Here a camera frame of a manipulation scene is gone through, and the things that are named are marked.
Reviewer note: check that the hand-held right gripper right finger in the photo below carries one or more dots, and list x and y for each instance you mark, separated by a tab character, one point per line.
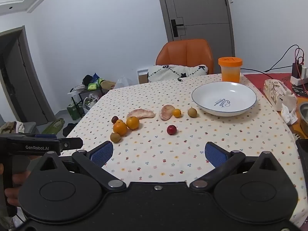
215	155

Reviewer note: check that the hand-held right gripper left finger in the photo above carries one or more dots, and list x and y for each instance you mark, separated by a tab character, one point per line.
103	152

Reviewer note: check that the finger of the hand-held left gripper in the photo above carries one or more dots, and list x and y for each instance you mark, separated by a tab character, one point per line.
72	143
45	136

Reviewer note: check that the orange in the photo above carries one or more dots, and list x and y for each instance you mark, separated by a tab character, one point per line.
132	123
119	128

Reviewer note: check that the dark red round fruit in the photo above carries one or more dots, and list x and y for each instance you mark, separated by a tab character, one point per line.
114	119

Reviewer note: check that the small mandarin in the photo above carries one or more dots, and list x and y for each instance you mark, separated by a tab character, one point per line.
119	120

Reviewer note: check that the bright red round fruit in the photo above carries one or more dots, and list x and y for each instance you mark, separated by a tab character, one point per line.
171	130

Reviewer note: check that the small yellow kumquat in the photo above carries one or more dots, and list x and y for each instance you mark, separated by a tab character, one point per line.
176	112

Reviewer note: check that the white plate with blue rim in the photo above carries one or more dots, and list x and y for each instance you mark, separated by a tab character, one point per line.
216	93

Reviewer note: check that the person's left hand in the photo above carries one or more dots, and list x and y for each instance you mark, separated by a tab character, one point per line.
19	179

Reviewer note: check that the green slippers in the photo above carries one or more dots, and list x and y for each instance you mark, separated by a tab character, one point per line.
54	126

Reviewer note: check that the pile of clothes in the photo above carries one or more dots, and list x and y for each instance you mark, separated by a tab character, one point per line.
14	127

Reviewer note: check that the black metal shoe rack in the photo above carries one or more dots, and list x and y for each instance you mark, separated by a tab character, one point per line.
79	101

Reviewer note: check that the white shopping bag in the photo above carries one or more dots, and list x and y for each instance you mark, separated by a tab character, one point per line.
90	103

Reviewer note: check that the floral dotted tablecloth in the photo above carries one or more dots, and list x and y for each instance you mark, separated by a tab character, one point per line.
154	149

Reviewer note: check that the white cloth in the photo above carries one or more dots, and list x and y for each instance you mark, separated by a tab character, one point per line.
78	87

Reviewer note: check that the green packets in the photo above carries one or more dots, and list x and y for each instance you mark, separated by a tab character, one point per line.
93	84

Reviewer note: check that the dark brown door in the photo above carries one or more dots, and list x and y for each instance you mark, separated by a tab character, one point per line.
21	77

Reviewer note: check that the black cloth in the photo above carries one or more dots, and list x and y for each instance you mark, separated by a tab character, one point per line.
87	79

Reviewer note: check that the brown box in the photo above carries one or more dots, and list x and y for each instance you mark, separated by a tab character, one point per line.
108	84

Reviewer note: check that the blue bag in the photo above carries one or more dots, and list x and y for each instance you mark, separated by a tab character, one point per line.
96	75

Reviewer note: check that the white plastic bag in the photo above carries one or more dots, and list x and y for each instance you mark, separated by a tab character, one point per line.
122	83

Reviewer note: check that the plastic jar with orange lid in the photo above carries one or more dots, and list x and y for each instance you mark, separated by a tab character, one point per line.
230	73

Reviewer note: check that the crumpled white tissue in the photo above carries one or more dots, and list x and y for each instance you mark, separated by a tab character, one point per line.
288	115

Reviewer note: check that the red table mat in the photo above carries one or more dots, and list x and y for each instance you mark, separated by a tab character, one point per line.
255	81

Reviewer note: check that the floral tissue box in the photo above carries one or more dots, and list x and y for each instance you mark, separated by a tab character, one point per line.
274	91

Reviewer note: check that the black flat device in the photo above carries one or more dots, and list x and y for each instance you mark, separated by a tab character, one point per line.
303	154

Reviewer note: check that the white cushion with black stitching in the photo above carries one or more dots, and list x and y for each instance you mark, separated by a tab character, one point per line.
168	73

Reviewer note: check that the stainless steel bowl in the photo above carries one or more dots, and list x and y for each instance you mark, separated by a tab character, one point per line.
304	120

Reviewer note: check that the orange leather chair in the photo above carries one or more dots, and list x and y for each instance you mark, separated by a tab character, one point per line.
185	53

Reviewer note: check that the black printed bag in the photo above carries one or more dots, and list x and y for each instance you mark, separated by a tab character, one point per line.
300	91

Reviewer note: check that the white power strip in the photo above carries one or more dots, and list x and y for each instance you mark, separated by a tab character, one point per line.
298	80

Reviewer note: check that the black charger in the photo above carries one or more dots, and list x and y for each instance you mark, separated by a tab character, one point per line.
296	70

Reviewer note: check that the grey door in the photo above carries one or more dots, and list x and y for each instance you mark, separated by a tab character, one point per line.
199	4

